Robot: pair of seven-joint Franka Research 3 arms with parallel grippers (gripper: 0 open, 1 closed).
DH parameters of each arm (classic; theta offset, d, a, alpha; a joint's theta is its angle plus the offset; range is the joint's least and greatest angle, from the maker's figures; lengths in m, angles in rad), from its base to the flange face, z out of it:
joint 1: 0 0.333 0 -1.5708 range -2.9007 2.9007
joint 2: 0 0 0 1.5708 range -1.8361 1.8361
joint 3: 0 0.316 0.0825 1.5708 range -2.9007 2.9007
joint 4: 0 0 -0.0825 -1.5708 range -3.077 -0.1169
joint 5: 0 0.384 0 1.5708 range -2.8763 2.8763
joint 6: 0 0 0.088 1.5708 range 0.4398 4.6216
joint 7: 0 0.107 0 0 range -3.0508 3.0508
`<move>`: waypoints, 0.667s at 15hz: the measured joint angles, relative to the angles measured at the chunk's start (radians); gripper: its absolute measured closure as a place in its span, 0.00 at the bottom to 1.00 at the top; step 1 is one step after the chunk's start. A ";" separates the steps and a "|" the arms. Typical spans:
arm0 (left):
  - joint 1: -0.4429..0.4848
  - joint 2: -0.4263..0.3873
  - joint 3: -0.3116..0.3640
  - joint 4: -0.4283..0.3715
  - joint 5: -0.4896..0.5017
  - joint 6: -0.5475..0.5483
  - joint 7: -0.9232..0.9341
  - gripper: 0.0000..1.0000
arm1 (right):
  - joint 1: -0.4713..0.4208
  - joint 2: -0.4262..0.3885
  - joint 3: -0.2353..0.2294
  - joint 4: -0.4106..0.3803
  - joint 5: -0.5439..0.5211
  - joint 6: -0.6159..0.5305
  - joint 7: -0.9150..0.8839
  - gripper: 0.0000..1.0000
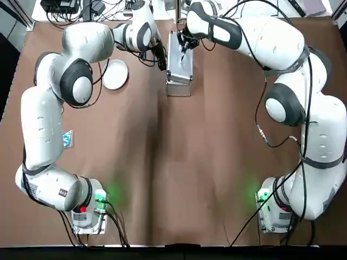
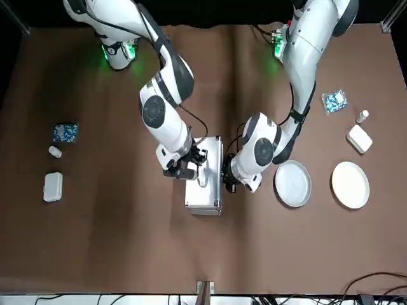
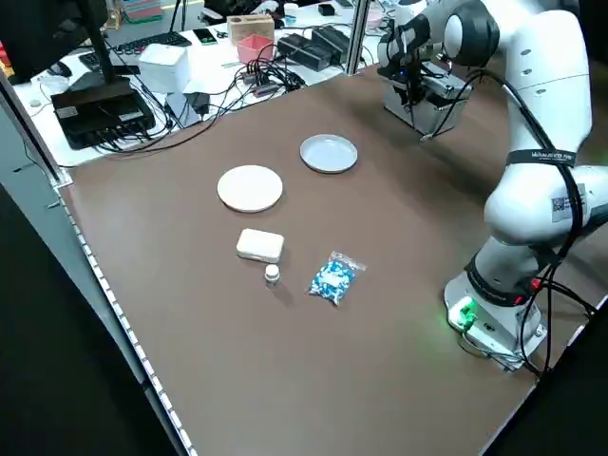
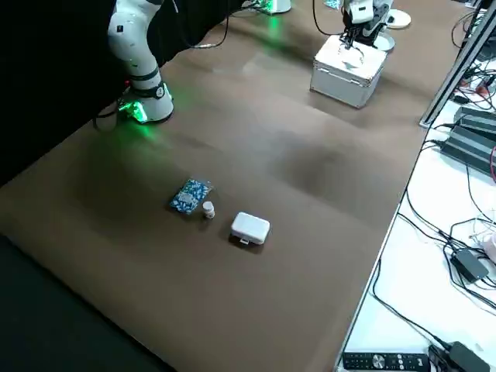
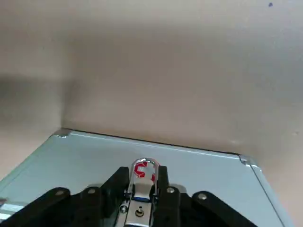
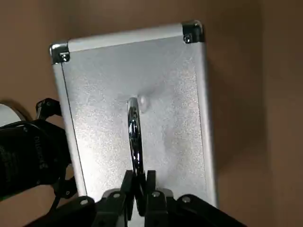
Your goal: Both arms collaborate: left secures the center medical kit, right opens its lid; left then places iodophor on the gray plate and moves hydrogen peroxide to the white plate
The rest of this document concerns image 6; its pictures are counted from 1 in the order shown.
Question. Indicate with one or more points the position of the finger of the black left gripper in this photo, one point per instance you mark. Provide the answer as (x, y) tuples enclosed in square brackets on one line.
[(66, 186), (48, 107)]

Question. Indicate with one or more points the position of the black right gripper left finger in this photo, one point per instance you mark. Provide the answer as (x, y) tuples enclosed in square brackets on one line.
[(111, 208)]

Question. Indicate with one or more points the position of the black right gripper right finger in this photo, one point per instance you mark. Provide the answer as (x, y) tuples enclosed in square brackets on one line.
[(161, 208)]

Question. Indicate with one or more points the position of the silver aluminium medical kit case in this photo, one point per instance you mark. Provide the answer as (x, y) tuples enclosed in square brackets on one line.
[(106, 82)]

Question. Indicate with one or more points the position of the gray rimmed round plate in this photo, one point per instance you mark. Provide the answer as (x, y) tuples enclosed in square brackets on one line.
[(7, 116)]

